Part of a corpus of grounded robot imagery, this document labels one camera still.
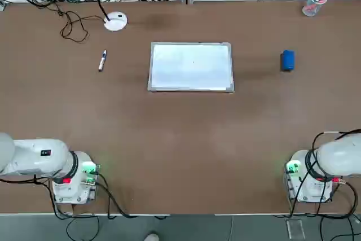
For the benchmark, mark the white blue whiteboard marker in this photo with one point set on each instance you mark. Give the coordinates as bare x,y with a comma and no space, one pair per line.
102,61

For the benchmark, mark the person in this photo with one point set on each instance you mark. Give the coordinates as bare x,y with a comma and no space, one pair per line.
151,237

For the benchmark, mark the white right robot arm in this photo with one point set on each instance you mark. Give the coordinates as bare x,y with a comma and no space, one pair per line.
338,156

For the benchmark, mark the silver framed whiteboard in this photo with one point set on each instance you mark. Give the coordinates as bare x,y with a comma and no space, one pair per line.
191,67

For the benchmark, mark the blue plastic eraser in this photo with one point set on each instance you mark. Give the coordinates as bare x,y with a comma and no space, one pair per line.
288,60

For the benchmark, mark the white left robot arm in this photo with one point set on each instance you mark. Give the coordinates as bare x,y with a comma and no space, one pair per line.
36,156

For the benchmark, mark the clear plastic cup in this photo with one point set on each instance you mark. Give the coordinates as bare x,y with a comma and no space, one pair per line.
311,8

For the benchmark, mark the metal floor plate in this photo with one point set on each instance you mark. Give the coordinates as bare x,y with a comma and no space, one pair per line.
295,229

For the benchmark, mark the white desk lamp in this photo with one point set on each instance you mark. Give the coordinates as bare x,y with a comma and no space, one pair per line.
115,21

